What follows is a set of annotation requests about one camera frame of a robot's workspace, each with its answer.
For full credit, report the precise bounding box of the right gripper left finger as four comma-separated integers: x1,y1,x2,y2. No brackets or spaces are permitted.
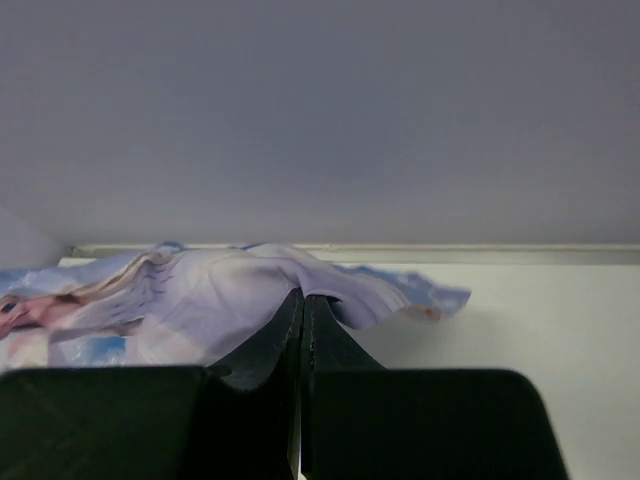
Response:
1,290,304,479

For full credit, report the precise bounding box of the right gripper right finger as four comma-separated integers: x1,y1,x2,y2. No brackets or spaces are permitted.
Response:
300,296,569,480

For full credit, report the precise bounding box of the blue princess print cloth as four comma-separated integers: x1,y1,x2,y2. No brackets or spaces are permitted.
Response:
1,243,471,370

